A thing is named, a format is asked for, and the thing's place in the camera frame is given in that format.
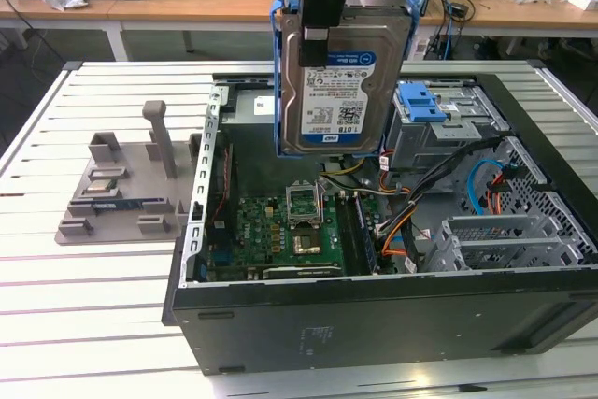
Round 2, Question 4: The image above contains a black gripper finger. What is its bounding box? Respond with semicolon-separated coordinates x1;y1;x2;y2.
297;26;330;68

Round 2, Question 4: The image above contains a hard disk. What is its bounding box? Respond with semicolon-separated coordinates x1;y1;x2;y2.
269;0;429;160

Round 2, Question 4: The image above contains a silver disk bay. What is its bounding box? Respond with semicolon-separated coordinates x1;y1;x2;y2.
428;213;588;275

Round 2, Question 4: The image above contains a grey power supply unit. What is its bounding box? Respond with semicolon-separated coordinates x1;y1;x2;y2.
219;88;325;186

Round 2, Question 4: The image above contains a wooden desk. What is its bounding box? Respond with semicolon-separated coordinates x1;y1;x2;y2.
0;0;598;64

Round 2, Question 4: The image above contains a blue plastic latch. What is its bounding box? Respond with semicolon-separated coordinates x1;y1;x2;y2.
400;82;449;126

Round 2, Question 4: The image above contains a silver optical drive cage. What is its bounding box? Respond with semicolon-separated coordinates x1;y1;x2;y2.
385;82;511;177

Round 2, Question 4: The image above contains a CPU socket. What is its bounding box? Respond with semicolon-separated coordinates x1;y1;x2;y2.
284;181;326;231

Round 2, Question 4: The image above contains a green motherboard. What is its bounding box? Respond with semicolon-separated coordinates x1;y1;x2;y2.
207;192;380;279

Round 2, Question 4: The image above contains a RAM stick in slot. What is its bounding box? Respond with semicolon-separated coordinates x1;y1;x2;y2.
351;192;378;275

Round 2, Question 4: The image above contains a square chipset chip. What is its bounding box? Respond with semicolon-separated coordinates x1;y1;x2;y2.
292;231;324;256

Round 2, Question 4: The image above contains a black case fan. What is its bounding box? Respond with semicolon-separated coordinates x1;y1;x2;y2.
206;143;240;251

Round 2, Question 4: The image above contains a grey parts rack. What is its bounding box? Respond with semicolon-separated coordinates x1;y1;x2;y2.
54;99;198;247

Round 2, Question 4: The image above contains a RAM stick blue label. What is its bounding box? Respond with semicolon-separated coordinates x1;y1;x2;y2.
93;199;144;212

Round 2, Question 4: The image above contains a black PC case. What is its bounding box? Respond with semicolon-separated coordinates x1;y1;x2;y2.
161;71;598;378

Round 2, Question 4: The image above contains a black wire bundle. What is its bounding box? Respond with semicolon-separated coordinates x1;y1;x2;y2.
373;135;511;242

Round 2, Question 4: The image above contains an orange and yellow wire bundle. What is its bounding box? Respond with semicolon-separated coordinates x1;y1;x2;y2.
379;218;411;261

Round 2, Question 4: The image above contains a blue data wire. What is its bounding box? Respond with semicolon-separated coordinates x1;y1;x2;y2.
465;157;509;219

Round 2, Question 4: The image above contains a coloured power wire black plug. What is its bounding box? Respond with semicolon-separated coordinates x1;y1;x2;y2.
484;163;520;219

